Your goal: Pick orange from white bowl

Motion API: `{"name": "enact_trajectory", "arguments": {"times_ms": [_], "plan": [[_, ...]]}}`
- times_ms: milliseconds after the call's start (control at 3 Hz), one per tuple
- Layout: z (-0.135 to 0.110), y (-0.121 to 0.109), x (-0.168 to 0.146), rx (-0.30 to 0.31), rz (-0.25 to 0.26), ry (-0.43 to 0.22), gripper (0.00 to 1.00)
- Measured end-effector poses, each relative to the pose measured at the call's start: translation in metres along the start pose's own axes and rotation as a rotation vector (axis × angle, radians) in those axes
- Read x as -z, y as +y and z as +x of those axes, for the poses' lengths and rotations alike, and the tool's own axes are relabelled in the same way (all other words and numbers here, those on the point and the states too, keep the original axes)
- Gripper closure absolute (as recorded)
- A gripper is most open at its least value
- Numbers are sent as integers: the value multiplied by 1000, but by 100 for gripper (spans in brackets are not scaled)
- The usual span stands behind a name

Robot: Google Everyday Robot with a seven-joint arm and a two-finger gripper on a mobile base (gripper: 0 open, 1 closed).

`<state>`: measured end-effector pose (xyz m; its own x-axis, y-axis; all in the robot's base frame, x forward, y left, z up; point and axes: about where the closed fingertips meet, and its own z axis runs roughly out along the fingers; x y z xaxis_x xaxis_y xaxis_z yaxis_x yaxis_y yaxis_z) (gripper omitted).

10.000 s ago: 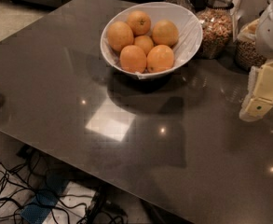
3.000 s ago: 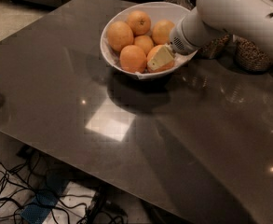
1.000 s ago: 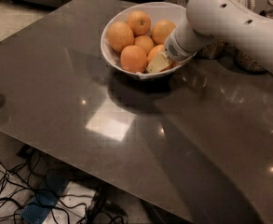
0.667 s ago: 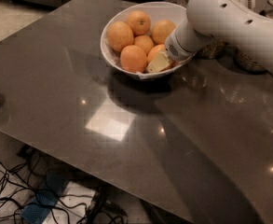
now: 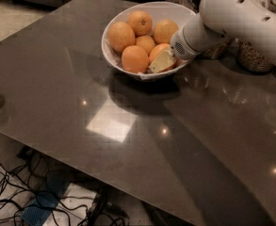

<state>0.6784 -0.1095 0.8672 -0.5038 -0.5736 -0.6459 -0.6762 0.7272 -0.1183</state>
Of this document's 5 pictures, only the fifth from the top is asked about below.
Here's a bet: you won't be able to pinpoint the white bowl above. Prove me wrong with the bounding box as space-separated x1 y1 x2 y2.
101 1 198 81

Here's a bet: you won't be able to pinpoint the orange top back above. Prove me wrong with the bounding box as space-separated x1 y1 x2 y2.
127 10 153 37

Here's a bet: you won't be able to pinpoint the black cables on floor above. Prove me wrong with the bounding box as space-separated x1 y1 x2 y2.
0 148 129 226

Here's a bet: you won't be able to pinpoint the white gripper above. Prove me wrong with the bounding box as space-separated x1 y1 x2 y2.
149 26 200 73

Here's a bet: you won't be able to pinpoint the white plastic bowl liner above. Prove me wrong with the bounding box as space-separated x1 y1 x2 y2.
101 2 197 81

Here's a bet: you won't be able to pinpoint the small middle orange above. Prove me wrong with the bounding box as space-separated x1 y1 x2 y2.
136 36 155 55

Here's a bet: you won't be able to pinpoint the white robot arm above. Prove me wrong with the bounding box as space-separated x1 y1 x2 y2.
150 0 276 72

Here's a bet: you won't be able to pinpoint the blue tape on floor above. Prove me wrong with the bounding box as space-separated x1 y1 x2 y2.
21 175 70 226

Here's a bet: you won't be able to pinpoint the glass jar of nuts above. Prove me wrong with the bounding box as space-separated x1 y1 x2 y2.
236 40 273 73
197 40 232 59

